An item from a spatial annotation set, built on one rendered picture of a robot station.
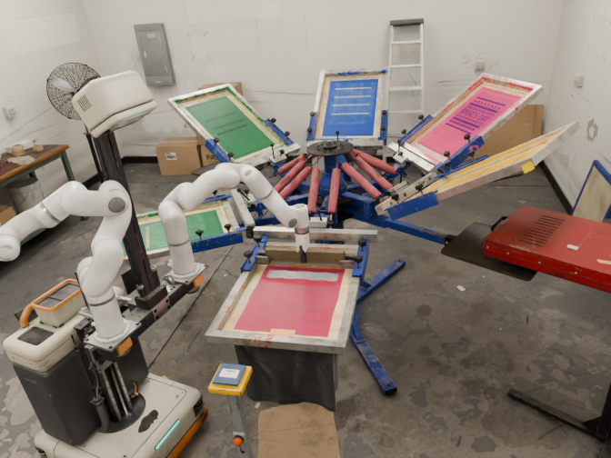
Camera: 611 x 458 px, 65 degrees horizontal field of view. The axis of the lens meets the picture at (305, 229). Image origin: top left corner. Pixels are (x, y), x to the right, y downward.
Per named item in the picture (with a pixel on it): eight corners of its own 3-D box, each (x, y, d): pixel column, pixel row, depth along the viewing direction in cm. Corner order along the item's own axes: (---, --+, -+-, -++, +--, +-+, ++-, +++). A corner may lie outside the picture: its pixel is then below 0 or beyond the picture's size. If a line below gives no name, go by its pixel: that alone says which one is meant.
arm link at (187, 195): (224, 159, 194) (212, 147, 209) (159, 225, 193) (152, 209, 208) (246, 181, 202) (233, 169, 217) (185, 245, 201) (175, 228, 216)
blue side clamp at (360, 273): (362, 286, 226) (362, 273, 223) (352, 285, 227) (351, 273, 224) (368, 253, 252) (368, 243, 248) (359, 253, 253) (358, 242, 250)
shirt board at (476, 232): (556, 256, 248) (559, 243, 244) (527, 293, 222) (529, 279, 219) (352, 200, 332) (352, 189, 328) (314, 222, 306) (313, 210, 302)
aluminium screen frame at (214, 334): (345, 354, 184) (345, 347, 183) (205, 342, 198) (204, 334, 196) (366, 252, 252) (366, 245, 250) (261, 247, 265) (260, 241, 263)
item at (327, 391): (337, 413, 213) (332, 339, 193) (242, 402, 223) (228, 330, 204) (338, 408, 216) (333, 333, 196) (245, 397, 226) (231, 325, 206)
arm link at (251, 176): (217, 180, 199) (208, 170, 211) (247, 213, 211) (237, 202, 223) (246, 154, 200) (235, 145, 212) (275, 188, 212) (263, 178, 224)
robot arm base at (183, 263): (160, 274, 212) (152, 244, 205) (178, 261, 222) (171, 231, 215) (187, 281, 206) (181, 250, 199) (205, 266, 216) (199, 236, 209)
